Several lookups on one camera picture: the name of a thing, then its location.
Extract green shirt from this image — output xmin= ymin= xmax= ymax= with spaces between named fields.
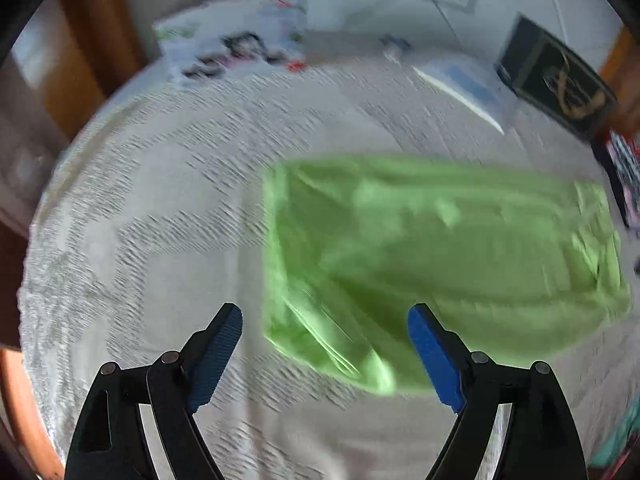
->
xmin=262 ymin=155 xmax=630 ymax=396

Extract checkered clothes pile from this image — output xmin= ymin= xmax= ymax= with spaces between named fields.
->
xmin=591 ymin=129 xmax=639 ymax=237

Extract white booklet with blue patch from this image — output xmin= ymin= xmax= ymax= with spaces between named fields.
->
xmin=413 ymin=52 xmax=518 ymax=134

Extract dark green gift bag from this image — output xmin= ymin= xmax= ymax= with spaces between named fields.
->
xmin=496 ymin=14 xmax=617 ymax=142

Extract tea set cardboard box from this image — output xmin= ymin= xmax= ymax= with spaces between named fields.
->
xmin=153 ymin=0 xmax=307 ymax=88

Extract blue handled scissors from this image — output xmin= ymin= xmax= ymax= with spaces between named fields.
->
xmin=380 ymin=35 xmax=412 ymax=64

